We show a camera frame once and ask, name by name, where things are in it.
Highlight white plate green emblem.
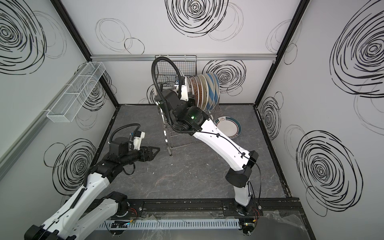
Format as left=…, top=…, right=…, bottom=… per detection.
left=185, top=76, right=194, bottom=94

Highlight white plate red characters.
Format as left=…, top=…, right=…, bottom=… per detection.
left=190, top=76, right=199, bottom=106

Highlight cream floral plate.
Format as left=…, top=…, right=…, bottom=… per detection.
left=203, top=74, right=212, bottom=111

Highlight orange sunburst plate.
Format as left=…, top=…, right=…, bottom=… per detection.
left=195, top=75, right=204, bottom=109
left=200, top=75, right=207, bottom=111

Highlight blue striped plate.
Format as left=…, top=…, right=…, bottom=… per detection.
left=208, top=73, right=218, bottom=110
left=214, top=74, right=220, bottom=105

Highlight green rimmed white plate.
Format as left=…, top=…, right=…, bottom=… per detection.
left=215, top=116, right=242, bottom=139

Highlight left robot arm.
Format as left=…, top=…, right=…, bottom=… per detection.
left=24, top=123, right=160, bottom=240

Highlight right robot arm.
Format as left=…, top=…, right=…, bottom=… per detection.
left=151, top=56, right=259, bottom=216

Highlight steel two-tier dish rack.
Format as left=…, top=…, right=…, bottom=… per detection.
left=151, top=75, right=220, bottom=156

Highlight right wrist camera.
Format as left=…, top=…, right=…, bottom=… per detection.
left=175, top=80, right=189, bottom=102

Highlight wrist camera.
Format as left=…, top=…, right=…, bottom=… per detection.
left=175, top=80, right=189, bottom=102
left=131, top=131, right=146, bottom=150

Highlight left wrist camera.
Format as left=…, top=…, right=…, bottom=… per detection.
left=131, top=131, right=146, bottom=150

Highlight dark wire mesh basket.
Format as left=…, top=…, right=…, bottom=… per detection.
left=155, top=55, right=197, bottom=87

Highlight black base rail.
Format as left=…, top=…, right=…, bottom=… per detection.
left=86, top=197, right=302, bottom=218

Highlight white slotted cable duct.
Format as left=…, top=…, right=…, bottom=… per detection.
left=96, top=219, right=241, bottom=231

